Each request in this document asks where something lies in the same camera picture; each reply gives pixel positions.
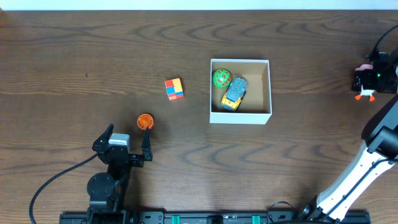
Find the multicoloured puzzle cube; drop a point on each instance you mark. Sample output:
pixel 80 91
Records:
pixel 174 89

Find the white cardboard box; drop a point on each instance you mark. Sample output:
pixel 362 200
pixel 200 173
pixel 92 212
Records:
pixel 256 107

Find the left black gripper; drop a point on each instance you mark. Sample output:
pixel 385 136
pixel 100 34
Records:
pixel 125 157

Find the yellow grey toy truck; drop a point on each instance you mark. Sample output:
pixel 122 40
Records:
pixel 234 95

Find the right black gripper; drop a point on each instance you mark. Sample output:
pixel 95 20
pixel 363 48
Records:
pixel 370 83

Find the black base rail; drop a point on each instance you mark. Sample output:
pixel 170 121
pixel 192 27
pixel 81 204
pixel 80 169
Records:
pixel 271 217

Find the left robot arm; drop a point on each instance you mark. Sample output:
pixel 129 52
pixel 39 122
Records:
pixel 107 189

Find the orange lattice ball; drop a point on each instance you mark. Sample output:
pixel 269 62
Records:
pixel 145 121

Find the pink white duck toy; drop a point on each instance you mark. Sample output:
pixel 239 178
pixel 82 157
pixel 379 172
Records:
pixel 365 93

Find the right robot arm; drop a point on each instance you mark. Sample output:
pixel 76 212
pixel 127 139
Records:
pixel 378 152

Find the green ball with red numbers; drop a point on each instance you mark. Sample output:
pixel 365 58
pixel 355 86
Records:
pixel 221 78

